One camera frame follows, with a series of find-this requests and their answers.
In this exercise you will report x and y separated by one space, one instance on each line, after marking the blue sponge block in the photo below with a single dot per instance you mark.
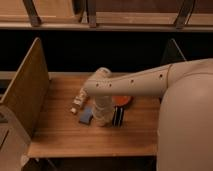
86 116

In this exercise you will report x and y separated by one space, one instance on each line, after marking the left wooden side panel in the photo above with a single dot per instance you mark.
23 98

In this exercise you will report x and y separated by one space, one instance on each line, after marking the small labelled bottle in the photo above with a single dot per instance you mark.
79 101

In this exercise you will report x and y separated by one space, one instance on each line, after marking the right dark side panel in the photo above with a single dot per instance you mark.
172 53

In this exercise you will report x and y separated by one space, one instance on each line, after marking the orange bowl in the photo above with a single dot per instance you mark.
121 100

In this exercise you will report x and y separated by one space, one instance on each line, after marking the wooden shelf with brackets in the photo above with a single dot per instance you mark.
108 15

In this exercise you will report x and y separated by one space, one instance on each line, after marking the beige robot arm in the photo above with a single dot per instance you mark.
185 125

